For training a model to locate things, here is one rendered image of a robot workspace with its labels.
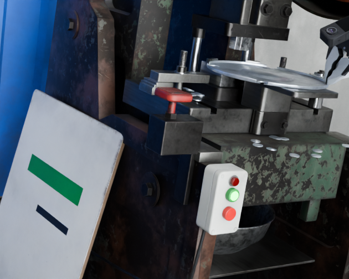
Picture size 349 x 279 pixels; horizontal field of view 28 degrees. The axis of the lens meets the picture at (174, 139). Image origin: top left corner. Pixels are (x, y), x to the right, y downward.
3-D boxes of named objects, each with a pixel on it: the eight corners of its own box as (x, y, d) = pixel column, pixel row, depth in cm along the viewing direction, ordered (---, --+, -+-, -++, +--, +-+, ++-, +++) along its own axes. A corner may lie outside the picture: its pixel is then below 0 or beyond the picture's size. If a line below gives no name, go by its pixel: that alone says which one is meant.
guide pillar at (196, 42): (198, 77, 176) (206, 22, 173) (190, 77, 175) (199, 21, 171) (193, 75, 178) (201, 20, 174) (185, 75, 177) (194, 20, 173)
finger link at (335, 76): (347, 92, 164) (368, 61, 159) (330, 92, 161) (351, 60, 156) (339, 84, 166) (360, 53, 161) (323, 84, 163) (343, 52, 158)
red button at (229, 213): (235, 220, 140) (237, 207, 139) (224, 221, 138) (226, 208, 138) (231, 218, 141) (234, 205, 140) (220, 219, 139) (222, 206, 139)
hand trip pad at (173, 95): (190, 132, 139) (196, 94, 138) (165, 132, 136) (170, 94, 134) (172, 122, 145) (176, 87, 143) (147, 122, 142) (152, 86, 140)
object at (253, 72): (327, 78, 176) (328, 75, 176) (328, 96, 149) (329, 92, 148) (216, 58, 181) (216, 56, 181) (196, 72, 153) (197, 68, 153)
